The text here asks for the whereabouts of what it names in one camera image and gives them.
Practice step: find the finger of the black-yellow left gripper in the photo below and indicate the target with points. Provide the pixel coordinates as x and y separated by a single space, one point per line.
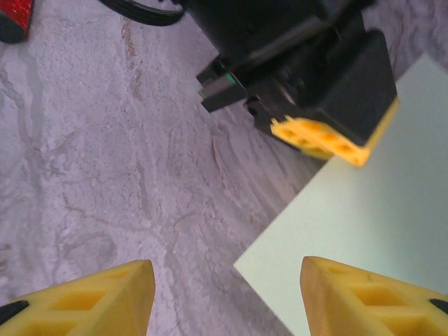
357 98

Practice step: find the black-yellow right gripper right finger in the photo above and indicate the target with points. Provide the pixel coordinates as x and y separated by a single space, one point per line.
367 308

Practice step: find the black-yellow right gripper left finger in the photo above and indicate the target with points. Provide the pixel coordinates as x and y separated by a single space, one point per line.
87 308

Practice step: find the light green paper sheet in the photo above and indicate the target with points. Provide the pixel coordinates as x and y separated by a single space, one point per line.
367 217

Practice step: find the red and silver cylinder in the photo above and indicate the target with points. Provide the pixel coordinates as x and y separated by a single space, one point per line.
15 14

